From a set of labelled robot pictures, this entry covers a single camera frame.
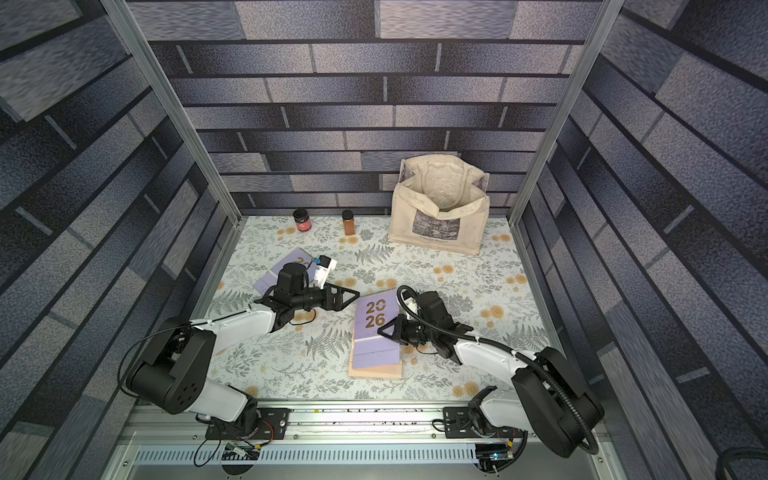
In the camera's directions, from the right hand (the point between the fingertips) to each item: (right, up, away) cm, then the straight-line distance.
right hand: (377, 330), depth 81 cm
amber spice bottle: (-12, +32, +29) cm, 45 cm away
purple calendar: (-1, +4, +4) cm, 6 cm away
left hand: (-8, +10, +4) cm, 13 cm away
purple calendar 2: (-39, +11, +21) cm, 46 cm away
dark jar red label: (-30, +33, +30) cm, 54 cm away
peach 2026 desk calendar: (+1, -11, 0) cm, 11 cm away
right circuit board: (+29, -26, -11) cm, 40 cm away
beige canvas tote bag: (+24, +41, +33) cm, 58 cm away
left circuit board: (-34, -27, -10) cm, 45 cm away
